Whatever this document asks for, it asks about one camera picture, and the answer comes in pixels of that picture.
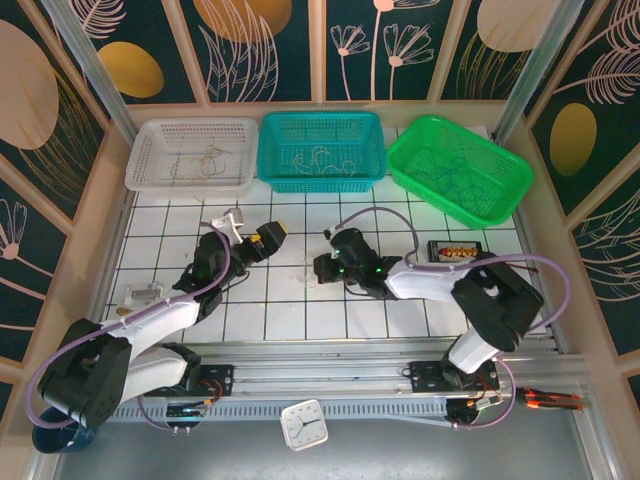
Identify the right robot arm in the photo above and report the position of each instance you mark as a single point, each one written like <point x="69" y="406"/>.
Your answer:
<point x="490" y="295"/>

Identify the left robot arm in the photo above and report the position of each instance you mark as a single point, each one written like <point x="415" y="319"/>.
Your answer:
<point x="150" y="320"/>

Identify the teal plastic mesh basket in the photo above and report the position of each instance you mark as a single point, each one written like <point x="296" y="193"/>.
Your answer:
<point x="280" y="165"/>

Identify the clear white plastic block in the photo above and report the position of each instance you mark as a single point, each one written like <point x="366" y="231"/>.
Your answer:
<point x="145" y="294"/>

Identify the small brass fitting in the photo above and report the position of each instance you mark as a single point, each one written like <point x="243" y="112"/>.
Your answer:
<point x="122" y="312"/>

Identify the green plastic mesh basket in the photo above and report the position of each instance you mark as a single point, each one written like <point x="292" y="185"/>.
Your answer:
<point x="410" y="150"/>

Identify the white plastic mesh basket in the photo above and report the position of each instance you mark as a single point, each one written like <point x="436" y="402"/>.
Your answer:
<point x="150" y="150"/>

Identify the white square clock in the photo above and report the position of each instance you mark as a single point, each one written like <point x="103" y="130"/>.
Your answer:
<point x="304" y="425"/>

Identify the red black power lead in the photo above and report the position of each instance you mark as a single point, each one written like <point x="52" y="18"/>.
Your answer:
<point x="530" y="270"/>

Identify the orange black pliers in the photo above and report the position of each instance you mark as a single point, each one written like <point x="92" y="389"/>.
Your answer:
<point x="550" y="400"/>

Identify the dark blue mug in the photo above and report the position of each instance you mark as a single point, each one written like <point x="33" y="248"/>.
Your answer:
<point x="45" y="442"/>

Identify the aluminium mounting rail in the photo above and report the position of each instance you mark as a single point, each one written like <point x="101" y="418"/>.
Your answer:
<point x="310" y="365"/>

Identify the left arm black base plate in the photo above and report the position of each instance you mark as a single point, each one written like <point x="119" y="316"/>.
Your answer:
<point x="220" y="380"/>

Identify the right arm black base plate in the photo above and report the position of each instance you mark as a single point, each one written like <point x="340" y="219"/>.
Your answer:
<point x="425" y="375"/>

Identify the aluminium frame post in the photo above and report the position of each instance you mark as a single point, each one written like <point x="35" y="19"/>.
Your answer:
<point x="90" y="65"/>
<point x="545" y="55"/>

